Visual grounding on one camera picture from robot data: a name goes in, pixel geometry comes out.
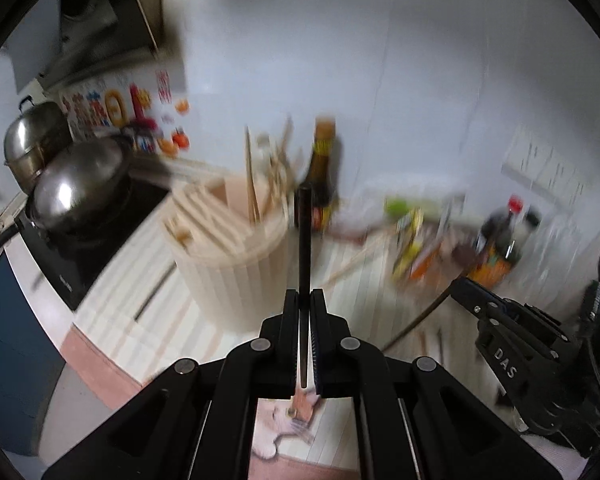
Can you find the black chopstick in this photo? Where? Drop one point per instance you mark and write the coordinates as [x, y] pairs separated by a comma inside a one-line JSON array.
[[415, 316]]

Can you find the black induction cooktop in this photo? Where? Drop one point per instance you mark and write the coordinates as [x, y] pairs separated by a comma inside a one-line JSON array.
[[80, 265]]

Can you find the striped cat table mat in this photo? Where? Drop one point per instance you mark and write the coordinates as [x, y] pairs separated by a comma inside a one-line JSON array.
[[145, 340]]

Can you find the light bamboo chopstick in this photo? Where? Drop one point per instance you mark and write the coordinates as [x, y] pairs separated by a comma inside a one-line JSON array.
[[441, 346], [360, 259]]

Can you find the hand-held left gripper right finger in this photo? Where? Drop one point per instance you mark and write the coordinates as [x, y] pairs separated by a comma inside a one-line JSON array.
[[316, 340]]

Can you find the steel wok with lid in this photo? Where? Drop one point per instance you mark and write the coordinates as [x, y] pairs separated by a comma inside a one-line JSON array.
[[75, 185]]

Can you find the white and orange seasoning bag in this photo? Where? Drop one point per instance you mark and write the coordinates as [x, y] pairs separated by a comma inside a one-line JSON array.
[[432, 255]]

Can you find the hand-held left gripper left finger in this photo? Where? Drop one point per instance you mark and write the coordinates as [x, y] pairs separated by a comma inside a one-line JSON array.
[[285, 340]]

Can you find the clear plastic organizer bin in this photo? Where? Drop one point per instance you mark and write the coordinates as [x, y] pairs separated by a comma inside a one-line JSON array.
[[430, 265]]

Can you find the brown vinegar bottle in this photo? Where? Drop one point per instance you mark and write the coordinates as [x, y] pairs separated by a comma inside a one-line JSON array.
[[325, 170]]

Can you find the blue kitchen cabinet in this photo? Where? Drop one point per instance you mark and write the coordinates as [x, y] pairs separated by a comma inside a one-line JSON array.
[[10, 350]]

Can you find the beige ribbed utensil holder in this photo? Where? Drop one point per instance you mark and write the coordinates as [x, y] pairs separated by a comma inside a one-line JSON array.
[[230, 280]]

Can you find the tan wooden chopstick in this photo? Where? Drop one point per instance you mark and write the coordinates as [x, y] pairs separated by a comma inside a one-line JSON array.
[[280, 160]]

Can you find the yellow seasoning box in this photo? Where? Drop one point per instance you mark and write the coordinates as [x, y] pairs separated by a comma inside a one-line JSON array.
[[407, 245]]

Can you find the green plastic item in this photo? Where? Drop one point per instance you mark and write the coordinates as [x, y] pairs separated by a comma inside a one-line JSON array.
[[400, 206]]

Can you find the black cap soy sauce bottle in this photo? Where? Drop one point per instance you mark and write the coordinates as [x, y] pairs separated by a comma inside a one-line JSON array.
[[531, 220]]

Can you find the red cap dark sauce bottle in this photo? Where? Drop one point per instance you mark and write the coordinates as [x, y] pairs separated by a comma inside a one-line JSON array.
[[497, 250]]

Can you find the dark brown chopstick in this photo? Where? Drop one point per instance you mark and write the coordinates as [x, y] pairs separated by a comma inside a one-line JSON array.
[[304, 260], [152, 294]]

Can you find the patterned brown wooden chopstick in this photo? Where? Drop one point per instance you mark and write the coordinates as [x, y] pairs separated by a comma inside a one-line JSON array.
[[422, 342]]

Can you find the black range hood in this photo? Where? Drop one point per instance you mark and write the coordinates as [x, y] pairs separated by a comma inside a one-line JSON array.
[[90, 10]]

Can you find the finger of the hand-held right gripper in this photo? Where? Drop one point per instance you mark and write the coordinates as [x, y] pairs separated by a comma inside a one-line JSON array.
[[480, 300]]

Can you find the white wall socket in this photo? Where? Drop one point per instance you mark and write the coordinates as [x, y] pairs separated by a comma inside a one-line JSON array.
[[519, 157], [571, 182], [546, 170]]

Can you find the steel steamer pot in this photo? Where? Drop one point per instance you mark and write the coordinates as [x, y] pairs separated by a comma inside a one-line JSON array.
[[35, 140]]

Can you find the colourful wall sticker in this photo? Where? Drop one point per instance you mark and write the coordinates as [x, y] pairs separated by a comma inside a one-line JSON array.
[[125, 110]]

